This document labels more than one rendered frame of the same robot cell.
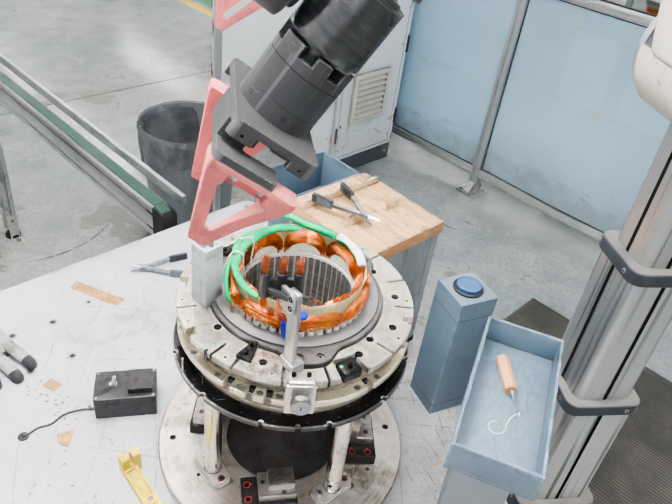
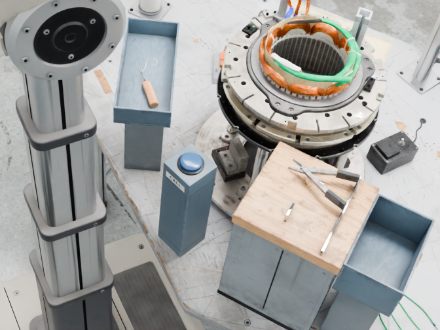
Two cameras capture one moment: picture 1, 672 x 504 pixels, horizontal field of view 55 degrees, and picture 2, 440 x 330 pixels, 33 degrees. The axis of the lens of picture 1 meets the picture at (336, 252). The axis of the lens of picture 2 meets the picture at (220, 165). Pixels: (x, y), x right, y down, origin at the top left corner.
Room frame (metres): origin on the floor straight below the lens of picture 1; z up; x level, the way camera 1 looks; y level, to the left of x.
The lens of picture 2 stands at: (1.59, -0.49, 2.10)
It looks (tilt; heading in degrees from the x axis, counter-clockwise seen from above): 52 degrees down; 157
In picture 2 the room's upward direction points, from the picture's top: 10 degrees clockwise
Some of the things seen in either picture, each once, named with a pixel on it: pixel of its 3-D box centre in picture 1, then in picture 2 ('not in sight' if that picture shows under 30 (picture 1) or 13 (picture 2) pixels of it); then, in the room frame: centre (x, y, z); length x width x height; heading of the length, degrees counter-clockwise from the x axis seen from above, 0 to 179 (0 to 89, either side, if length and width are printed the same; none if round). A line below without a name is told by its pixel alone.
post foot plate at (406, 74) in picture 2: not in sight; (420, 76); (0.47, 0.50, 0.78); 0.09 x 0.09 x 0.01; 24
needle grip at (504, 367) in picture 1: (506, 373); (150, 93); (0.64, -0.26, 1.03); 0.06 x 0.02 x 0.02; 5
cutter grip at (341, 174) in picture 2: (322, 200); (348, 175); (0.94, 0.04, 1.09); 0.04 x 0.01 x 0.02; 63
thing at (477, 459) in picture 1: (485, 455); (146, 110); (0.59, -0.25, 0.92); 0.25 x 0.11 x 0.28; 164
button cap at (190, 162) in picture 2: (469, 284); (190, 162); (0.82, -0.22, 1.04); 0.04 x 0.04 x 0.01
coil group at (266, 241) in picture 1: (264, 247); not in sight; (0.73, 0.10, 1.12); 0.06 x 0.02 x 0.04; 142
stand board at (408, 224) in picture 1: (365, 216); (307, 205); (0.96, -0.04, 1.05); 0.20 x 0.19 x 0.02; 47
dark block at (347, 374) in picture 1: (348, 368); (249, 30); (0.56, -0.04, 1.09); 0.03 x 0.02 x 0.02; 129
